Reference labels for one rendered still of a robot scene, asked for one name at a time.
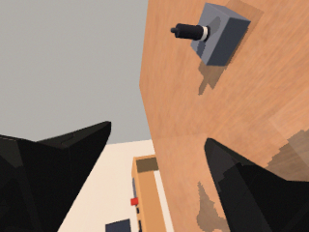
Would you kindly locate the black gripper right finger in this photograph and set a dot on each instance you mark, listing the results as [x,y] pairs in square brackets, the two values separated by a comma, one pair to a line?
[254,199]

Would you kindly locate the grey rectangular block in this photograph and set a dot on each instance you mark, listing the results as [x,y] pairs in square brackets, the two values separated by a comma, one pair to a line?
[226,29]

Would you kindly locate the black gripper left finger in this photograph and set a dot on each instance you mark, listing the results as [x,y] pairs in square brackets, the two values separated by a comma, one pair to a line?
[51,172]

